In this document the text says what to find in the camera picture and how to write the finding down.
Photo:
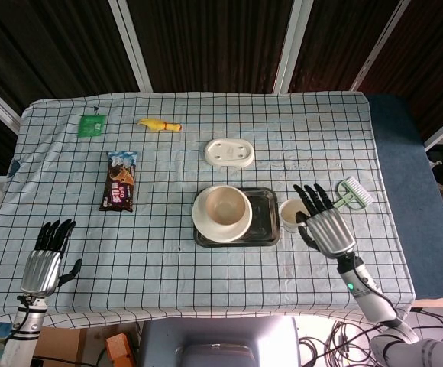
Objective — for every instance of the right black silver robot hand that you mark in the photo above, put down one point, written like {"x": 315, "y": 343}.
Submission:
{"x": 328, "y": 231}

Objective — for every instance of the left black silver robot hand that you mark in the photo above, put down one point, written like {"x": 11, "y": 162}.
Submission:
{"x": 42, "y": 271}

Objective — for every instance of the beige bowl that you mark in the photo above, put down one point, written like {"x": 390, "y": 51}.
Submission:
{"x": 225, "y": 208}

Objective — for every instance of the white paper plate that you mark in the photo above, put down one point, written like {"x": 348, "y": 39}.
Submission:
{"x": 221, "y": 233}

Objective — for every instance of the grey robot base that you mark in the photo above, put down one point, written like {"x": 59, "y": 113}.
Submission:
{"x": 217, "y": 340}

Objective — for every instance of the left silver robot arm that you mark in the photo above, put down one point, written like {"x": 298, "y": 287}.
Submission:
{"x": 24, "y": 332}

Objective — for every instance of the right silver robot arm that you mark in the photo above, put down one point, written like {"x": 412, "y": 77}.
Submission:
{"x": 374, "y": 302}

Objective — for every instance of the white paper cup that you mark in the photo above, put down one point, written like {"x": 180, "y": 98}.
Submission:
{"x": 290, "y": 219}

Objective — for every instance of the metal tray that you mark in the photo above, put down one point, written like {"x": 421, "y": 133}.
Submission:
{"x": 263, "y": 221}

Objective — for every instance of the green white brush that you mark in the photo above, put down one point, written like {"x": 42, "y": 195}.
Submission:
{"x": 357, "y": 195}

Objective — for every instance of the cardboard box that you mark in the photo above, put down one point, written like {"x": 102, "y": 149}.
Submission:
{"x": 59, "y": 344}

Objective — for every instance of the orange box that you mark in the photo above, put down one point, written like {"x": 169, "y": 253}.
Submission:
{"x": 118, "y": 349}

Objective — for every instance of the brown chocolate snack packet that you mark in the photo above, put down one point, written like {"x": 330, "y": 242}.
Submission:
{"x": 119, "y": 183}

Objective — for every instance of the checkered tablecloth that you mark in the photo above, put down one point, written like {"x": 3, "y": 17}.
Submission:
{"x": 168, "y": 275}

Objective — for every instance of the white oval soap dish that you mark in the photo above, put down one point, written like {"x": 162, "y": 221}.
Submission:
{"x": 229, "y": 153}

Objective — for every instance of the green packet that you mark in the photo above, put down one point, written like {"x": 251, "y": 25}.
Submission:
{"x": 91, "y": 126}

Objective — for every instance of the yellow rubber chicken toy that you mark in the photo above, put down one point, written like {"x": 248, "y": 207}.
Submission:
{"x": 154, "y": 124}

